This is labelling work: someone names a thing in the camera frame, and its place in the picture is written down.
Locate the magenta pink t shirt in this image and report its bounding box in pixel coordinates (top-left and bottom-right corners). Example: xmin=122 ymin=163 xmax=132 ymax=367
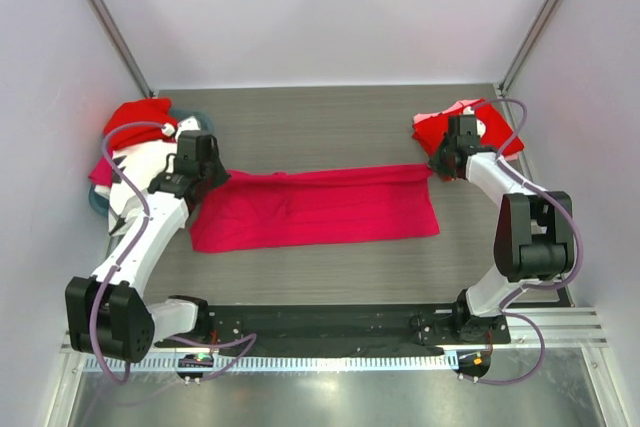
xmin=190 ymin=164 xmax=440 ymax=254

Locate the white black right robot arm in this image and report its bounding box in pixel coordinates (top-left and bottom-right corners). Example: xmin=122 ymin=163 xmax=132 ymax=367
xmin=430 ymin=114 xmax=576 ymax=343

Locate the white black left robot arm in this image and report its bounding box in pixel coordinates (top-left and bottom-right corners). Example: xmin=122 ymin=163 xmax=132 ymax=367
xmin=65 ymin=130 xmax=230 ymax=369

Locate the folded red t shirt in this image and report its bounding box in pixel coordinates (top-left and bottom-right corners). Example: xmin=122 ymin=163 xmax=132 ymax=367
xmin=412 ymin=99 xmax=526 ymax=158

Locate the white black printed t shirt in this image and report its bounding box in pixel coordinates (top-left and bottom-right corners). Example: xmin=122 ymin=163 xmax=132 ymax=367
xmin=106 ymin=117 xmax=201 ymax=237

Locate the red t shirt in basket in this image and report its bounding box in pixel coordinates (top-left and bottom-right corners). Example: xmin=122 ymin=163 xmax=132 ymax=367
xmin=103 ymin=98 xmax=178 ymax=151

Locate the teal laundry basket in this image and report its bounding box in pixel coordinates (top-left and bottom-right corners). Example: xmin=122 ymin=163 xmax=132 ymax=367
xmin=88 ymin=107 xmax=214 ymax=217

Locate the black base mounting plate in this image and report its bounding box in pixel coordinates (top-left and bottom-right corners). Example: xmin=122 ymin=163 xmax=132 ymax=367
xmin=180 ymin=304 xmax=511 ymax=358

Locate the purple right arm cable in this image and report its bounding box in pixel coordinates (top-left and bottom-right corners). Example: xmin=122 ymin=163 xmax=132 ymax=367
xmin=464 ymin=98 xmax=585 ymax=386

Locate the aluminium front rail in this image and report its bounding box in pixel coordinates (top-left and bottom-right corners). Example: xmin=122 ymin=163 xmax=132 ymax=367
xmin=60 ymin=310 xmax=609 ymax=353

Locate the right aluminium frame post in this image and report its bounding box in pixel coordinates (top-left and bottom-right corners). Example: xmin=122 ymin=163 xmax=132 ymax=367
xmin=497 ymin=0 xmax=563 ymax=94

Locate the aluminium frame post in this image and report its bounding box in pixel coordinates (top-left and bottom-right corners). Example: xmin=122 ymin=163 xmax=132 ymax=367
xmin=497 ymin=0 xmax=563 ymax=94
xmin=86 ymin=0 xmax=154 ymax=98

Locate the slotted white cable duct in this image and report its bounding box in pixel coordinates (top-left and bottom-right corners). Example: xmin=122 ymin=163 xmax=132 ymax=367
xmin=82 ymin=352 xmax=459 ymax=373

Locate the left aluminium frame post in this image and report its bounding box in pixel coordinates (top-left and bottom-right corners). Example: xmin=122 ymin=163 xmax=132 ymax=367
xmin=86 ymin=0 xmax=154 ymax=98

